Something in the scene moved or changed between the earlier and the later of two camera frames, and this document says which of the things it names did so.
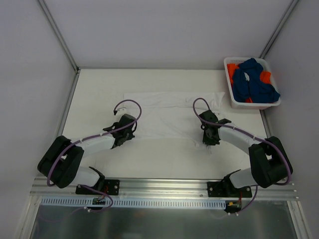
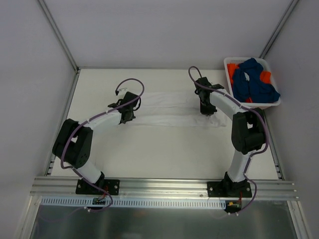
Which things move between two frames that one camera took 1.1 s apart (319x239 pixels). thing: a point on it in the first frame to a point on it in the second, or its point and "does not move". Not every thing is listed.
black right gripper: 209,137 to 207,107
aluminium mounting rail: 163,188 does not move
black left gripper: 123,135 to 127,115
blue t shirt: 259,92 does not move
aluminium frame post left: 59,36 does not move
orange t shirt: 265,76 does not move
